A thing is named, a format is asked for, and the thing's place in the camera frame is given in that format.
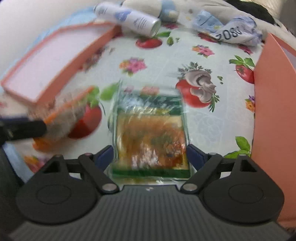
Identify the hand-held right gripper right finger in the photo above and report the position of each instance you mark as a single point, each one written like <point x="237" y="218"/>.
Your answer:
<point x="196" y="158"/>

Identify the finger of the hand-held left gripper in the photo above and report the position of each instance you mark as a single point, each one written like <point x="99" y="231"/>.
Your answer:
<point x="25" y="129"/>

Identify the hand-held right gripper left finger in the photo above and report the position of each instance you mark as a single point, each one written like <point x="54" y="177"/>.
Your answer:
<point x="105" y="158"/>

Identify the orange edged clear snack packet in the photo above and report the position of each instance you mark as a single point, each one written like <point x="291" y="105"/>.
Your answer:
<point x="67" y="111"/>

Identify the green edged snack packet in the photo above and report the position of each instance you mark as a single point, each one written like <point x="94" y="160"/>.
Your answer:
<point x="150" y="134"/>

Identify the orange cardboard box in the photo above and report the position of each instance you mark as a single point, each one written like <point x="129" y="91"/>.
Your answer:
<point x="277" y="115"/>

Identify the orange box lid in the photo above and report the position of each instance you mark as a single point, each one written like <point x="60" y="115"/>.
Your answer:
<point x="53" y="60"/>

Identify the vegetable print tablecloth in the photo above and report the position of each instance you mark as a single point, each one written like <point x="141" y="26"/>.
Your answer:
<point x="161" y="69"/>

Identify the crumpled blue white plastic bag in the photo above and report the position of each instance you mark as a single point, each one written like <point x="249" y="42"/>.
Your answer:
<point x="231" y="30"/>

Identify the white spray bottle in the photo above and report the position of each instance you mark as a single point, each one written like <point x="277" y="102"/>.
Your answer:
<point x="131" y="18"/>

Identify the white and blue plush toy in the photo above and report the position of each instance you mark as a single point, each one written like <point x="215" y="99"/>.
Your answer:
<point x="161" y="8"/>

